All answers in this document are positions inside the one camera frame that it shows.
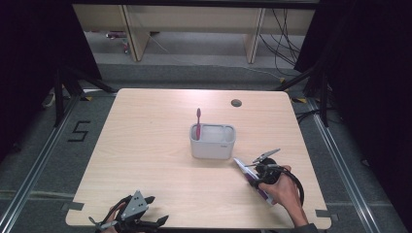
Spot white toothpaste tube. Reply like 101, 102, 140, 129
233, 157, 277, 207

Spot metal floor rail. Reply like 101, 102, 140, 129
0, 95, 82, 233
307, 98, 383, 233

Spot pink toothbrush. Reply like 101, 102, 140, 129
194, 108, 202, 142

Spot right hand-held gripper cable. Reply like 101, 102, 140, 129
272, 166, 306, 208

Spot light wooden shelf unit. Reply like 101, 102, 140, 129
71, 3, 317, 64

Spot black floor cable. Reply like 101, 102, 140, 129
295, 109, 323, 124

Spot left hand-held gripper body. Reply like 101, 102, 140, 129
112, 189, 158, 233

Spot grey toothbrush holder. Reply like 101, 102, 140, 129
189, 122, 237, 160

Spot bundle of black hanging cables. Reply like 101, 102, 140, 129
258, 8, 303, 78

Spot left hand-held gripper cable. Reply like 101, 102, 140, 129
87, 195, 131, 233

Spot grey tape strip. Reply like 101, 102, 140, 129
61, 201, 86, 212
315, 209, 340, 223

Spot small coloured items under shelf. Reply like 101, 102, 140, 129
106, 30, 131, 54

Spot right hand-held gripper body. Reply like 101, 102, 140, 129
252, 148, 284, 186

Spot hand-held gripper cable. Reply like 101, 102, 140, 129
272, 166, 306, 208
87, 195, 131, 233

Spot dark curtain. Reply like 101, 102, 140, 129
293, 0, 412, 224
0, 0, 102, 163

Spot person's right hand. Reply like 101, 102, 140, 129
258, 165, 304, 216

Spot black metal stand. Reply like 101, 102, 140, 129
273, 64, 330, 128
52, 64, 119, 128

